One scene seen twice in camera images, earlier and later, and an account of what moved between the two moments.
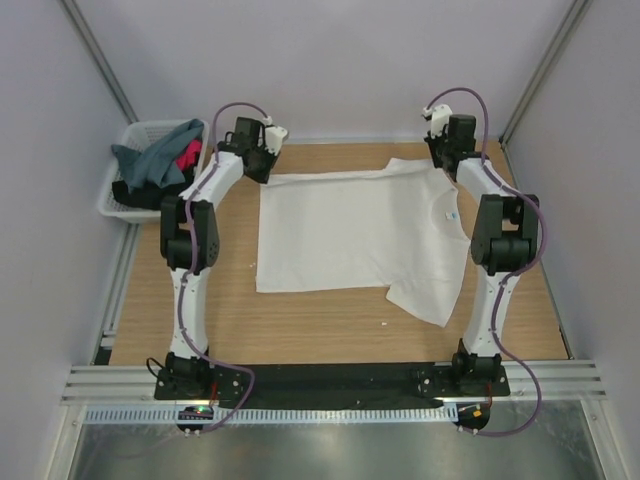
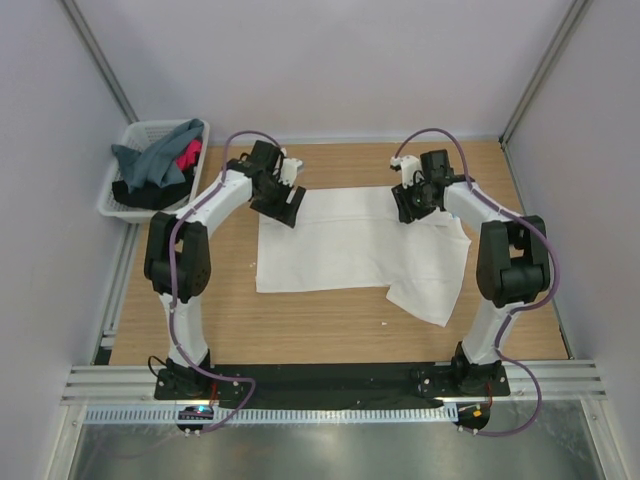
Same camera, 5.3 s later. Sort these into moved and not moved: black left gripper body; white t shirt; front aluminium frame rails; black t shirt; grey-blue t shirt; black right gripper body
Moved: black right gripper body; black left gripper body
Not moved: white t shirt; black t shirt; grey-blue t shirt; front aluminium frame rails
